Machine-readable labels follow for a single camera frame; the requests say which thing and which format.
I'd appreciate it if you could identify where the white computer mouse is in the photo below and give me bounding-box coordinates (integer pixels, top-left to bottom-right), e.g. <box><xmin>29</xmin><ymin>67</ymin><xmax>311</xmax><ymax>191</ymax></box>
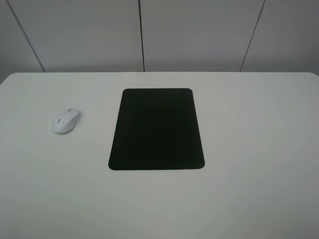
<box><xmin>51</xmin><ymin>108</ymin><xmax>81</xmax><ymax>134</ymax></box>

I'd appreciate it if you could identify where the black mouse pad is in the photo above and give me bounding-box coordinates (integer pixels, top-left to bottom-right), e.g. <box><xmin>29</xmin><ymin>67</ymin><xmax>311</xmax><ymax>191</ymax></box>
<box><xmin>108</xmin><ymin>88</ymin><xmax>205</xmax><ymax>170</ymax></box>

